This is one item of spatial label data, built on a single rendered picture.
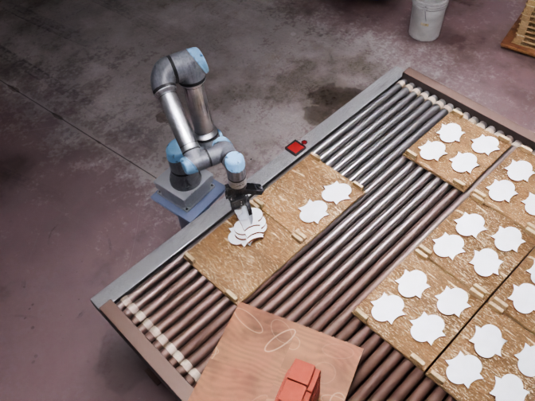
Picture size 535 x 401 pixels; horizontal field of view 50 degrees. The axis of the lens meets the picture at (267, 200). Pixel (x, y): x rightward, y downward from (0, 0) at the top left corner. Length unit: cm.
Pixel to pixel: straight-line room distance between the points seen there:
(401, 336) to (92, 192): 254
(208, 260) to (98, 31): 347
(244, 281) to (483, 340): 96
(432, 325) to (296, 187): 88
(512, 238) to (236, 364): 130
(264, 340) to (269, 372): 13
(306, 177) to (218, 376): 107
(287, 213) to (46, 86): 302
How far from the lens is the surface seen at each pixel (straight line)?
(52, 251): 393
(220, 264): 246
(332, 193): 265
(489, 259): 256
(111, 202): 403
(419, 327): 233
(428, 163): 285
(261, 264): 244
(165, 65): 234
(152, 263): 254
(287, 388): 183
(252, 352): 215
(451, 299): 242
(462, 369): 230
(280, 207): 261
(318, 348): 215
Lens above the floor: 300
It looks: 52 degrees down
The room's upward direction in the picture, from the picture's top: 4 degrees counter-clockwise
